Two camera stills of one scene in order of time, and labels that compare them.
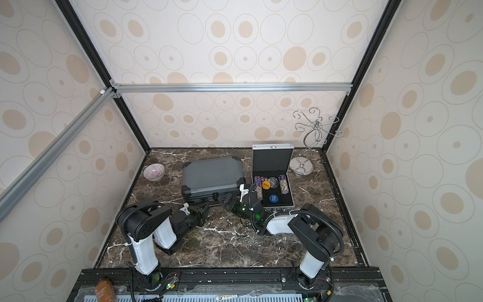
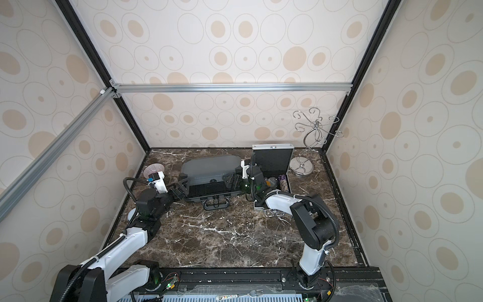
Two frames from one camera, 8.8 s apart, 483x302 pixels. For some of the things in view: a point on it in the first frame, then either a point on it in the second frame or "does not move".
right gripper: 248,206 -> 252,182
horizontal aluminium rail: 119,90 does not move
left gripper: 199,214 -> 183,192
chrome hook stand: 302,165 does not move
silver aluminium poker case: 270,167 does not move
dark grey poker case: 208,178 does not move
